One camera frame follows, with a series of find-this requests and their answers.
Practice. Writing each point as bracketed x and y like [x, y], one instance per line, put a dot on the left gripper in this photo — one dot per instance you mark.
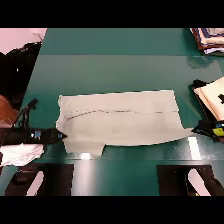
[52, 136]

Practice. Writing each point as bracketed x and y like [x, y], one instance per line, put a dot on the pale beige shirt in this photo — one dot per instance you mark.
[123, 120]

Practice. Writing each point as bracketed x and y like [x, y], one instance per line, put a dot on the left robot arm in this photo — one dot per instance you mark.
[20, 136]

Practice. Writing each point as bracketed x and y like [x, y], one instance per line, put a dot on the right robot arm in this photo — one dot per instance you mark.
[176, 180]

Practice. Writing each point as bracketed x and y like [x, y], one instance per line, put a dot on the white garment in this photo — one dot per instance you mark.
[20, 154]

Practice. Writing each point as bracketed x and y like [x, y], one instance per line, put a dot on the brown garment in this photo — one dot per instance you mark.
[6, 111]

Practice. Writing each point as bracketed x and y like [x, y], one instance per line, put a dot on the heap of clothes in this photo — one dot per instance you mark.
[210, 38]

